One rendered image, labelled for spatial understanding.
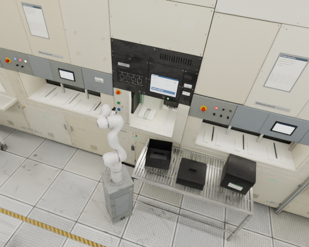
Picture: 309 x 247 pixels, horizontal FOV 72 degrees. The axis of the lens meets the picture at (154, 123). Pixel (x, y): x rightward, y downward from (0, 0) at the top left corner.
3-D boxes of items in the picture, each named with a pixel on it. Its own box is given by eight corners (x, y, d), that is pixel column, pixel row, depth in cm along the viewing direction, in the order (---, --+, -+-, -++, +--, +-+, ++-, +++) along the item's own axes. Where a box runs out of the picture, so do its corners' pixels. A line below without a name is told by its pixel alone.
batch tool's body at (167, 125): (115, 165, 330) (108, 39, 197) (137, 125, 398) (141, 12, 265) (170, 182, 316) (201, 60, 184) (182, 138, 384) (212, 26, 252)
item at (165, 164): (148, 147, 262) (149, 138, 250) (170, 151, 260) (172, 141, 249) (144, 165, 241) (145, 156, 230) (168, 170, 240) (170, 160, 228)
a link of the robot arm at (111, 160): (123, 170, 213) (123, 156, 196) (105, 176, 206) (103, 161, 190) (120, 161, 220) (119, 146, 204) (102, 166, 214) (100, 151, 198)
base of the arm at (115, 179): (111, 188, 217) (110, 179, 205) (105, 174, 229) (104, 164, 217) (128, 182, 225) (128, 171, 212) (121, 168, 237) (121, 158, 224)
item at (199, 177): (175, 183, 229) (177, 176, 220) (180, 161, 250) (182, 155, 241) (202, 190, 225) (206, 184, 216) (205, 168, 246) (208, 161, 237)
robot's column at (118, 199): (112, 225, 264) (108, 194, 213) (105, 205, 282) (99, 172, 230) (133, 214, 276) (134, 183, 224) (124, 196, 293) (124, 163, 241)
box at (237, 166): (218, 186, 230) (226, 173, 213) (222, 166, 251) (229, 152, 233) (245, 196, 224) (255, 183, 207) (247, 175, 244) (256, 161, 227)
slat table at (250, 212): (130, 208, 282) (130, 176, 230) (144, 172, 325) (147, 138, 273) (229, 241, 262) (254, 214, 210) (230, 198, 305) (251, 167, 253)
